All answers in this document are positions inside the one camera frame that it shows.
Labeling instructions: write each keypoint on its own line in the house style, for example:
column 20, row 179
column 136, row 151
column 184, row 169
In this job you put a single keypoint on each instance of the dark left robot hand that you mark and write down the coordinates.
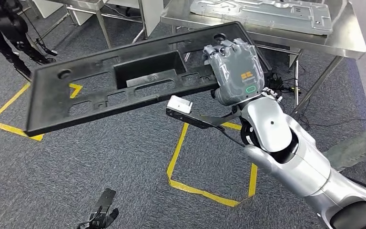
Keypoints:
column 102, row 219

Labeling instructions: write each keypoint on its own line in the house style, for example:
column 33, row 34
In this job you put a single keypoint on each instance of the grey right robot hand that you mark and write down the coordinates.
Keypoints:
column 236, row 72

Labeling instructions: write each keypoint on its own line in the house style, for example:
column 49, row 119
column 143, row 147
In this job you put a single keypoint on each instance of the long black plastic part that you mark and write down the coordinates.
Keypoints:
column 44, row 104

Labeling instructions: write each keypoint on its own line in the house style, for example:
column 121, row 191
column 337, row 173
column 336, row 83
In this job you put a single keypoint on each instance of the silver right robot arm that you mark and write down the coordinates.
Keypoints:
column 296, row 170

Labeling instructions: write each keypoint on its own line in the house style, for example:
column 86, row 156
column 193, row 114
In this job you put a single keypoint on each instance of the stainless steel workbench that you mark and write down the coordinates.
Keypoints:
column 344, row 41

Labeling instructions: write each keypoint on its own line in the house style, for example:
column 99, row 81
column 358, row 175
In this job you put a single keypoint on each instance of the stamped sheet metal panel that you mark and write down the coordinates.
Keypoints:
column 265, row 15

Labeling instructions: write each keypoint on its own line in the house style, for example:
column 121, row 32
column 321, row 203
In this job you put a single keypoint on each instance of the yellow tape square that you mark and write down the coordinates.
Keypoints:
column 177, row 151
column 12, row 130

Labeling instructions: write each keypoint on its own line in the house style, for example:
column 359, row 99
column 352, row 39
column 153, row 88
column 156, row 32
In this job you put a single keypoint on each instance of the white panel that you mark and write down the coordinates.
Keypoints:
column 154, row 15

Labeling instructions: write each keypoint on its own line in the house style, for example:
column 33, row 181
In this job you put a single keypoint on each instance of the person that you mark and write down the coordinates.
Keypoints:
column 353, row 148

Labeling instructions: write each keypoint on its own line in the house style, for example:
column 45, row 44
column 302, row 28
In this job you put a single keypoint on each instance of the black humanoid robot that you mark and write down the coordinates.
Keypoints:
column 3, row 22

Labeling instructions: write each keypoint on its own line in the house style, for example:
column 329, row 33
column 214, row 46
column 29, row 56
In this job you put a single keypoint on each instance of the black right wrist camera bracket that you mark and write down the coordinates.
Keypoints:
column 202, row 121

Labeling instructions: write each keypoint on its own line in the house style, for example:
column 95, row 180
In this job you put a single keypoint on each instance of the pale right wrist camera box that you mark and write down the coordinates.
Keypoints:
column 179, row 106

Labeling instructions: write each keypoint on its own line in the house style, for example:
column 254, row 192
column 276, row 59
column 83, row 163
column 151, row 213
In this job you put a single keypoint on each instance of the steel frame table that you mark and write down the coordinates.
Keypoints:
column 82, row 3

